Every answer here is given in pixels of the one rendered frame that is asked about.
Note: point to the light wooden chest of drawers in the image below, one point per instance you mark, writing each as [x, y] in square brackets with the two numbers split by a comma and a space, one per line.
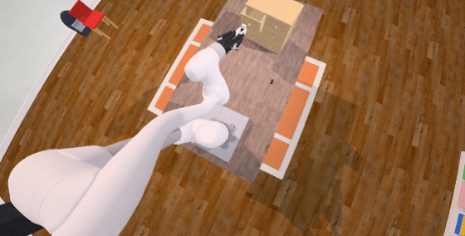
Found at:
[283, 10]

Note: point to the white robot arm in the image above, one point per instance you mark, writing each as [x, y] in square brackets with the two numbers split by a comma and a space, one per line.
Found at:
[94, 190]

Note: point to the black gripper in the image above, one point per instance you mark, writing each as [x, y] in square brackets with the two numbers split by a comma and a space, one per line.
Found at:
[231, 39]

